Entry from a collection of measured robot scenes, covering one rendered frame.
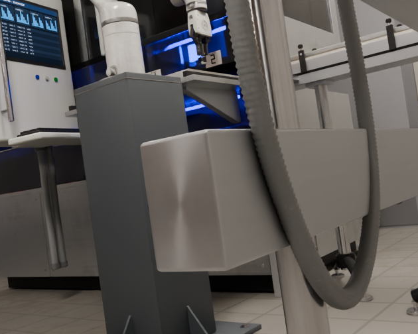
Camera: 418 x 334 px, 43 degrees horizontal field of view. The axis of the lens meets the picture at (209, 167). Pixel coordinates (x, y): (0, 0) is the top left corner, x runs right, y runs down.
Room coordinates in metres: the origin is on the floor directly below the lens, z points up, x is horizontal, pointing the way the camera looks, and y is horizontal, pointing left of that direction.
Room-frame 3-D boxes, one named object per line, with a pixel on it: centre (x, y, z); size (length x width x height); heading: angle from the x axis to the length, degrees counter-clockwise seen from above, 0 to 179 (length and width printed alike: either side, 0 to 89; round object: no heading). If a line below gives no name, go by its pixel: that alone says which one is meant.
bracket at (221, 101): (2.05, -0.05, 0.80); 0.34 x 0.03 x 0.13; 144
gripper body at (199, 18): (2.08, -0.04, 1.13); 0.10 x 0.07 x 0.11; 144
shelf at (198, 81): (2.20, 0.15, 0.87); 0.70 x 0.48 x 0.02; 54
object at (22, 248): (3.13, 0.30, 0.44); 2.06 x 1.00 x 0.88; 54
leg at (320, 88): (2.14, -0.50, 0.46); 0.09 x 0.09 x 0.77; 54
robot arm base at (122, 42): (1.70, 0.22, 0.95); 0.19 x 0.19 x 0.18
